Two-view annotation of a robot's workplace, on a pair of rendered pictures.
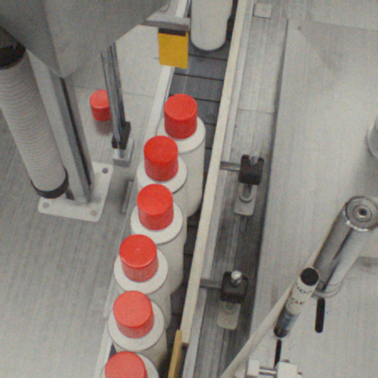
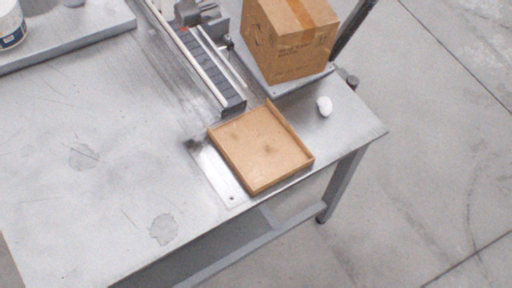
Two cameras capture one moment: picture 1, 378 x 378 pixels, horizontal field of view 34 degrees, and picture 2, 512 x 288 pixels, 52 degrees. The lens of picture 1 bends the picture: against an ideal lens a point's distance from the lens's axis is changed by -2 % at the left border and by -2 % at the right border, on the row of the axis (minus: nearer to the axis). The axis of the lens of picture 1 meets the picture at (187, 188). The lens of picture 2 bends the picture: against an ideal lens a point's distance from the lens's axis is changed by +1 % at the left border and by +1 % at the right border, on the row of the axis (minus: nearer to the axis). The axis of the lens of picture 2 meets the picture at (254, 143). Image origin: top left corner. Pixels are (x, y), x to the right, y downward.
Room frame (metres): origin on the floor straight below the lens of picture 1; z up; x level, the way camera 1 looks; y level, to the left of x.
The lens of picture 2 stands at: (2.02, -0.95, 2.37)
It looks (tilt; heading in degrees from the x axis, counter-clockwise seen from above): 56 degrees down; 129
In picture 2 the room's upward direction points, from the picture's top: 11 degrees clockwise
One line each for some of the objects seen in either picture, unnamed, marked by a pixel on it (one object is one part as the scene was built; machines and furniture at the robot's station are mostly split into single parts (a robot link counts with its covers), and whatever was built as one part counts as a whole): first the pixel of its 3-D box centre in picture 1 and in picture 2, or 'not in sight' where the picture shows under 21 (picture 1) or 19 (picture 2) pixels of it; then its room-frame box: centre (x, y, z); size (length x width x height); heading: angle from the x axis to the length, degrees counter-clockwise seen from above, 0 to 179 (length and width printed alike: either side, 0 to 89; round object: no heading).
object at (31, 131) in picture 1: (28, 121); not in sight; (0.27, 0.13, 1.18); 0.04 x 0.04 x 0.21
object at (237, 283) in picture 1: (218, 288); not in sight; (0.24, -0.04, 0.89); 0.06 x 0.03 x 0.12; 81
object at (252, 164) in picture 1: (250, 175); not in sight; (0.39, -0.08, 0.89); 0.03 x 0.03 x 0.12; 81
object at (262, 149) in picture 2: not in sight; (260, 144); (1.41, -0.15, 0.85); 0.30 x 0.26 x 0.04; 171
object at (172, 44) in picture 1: (173, 47); not in sight; (0.42, 0.02, 1.09); 0.03 x 0.01 x 0.06; 81
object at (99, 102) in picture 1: (102, 105); not in sight; (0.53, 0.13, 0.85); 0.03 x 0.03 x 0.03
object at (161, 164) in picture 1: (163, 198); not in sight; (0.31, 0.03, 0.98); 0.05 x 0.05 x 0.20
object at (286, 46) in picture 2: not in sight; (286, 26); (1.13, 0.21, 0.99); 0.30 x 0.24 x 0.27; 161
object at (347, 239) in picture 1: (340, 251); not in sight; (0.25, -0.16, 0.97); 0.05 x 0.05 x 0.19
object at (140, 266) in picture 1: (144, 288); not in sight; (0.21, 0.04, 0.98); 0.05 x 0.05 x 0.20
